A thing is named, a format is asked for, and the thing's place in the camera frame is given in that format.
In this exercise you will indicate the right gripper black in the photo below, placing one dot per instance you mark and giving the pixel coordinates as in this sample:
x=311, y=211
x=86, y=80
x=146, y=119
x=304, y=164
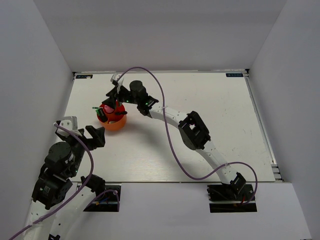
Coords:
x=114, y=96

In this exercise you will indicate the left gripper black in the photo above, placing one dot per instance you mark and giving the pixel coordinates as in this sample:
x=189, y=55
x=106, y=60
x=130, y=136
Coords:
x=98, y=139

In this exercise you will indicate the black handled scissors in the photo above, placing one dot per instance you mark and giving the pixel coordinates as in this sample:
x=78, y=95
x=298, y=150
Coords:
x=121, y=113

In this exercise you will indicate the pink capped clear marker tube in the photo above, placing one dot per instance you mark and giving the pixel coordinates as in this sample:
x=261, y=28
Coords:
x=108, y=109

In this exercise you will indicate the green capped black highlighter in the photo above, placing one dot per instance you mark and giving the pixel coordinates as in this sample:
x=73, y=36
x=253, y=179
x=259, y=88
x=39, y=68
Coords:
x=101, y=115

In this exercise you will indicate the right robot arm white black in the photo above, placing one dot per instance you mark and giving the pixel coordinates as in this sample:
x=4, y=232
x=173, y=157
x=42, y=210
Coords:
x=194, y=133

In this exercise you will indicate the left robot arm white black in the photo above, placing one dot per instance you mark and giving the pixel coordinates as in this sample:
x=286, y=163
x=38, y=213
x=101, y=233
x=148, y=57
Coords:
x=54, y=181

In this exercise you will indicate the red round pen holder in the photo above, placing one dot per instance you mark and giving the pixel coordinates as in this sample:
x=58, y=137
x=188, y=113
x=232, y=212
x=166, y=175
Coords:
x=112, y=119

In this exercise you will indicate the left blue table label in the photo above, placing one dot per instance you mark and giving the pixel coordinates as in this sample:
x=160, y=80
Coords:
x=84, y=76

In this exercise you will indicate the blue table label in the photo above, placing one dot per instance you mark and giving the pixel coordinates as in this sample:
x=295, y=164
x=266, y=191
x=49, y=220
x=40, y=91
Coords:
x=84, y=76
x=234, y=75

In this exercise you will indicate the right blue table label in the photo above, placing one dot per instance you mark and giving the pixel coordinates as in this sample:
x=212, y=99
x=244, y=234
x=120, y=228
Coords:
x=234, y=75

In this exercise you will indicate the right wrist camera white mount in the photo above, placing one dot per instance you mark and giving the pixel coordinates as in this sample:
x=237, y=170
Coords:
x=117, y=80

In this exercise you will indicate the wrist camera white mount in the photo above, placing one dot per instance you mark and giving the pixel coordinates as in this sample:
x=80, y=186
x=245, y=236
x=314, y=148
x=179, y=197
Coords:
x=70, y=123
x=117, y=80

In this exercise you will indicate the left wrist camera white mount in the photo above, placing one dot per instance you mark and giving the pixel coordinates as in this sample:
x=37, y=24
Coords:
x=70, y=123

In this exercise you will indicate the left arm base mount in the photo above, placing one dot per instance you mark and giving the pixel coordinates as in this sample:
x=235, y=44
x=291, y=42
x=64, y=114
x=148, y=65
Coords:
x=107, y=201

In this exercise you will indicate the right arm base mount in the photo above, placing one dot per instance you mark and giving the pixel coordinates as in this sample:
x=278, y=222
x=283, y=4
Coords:
x=223, y=200

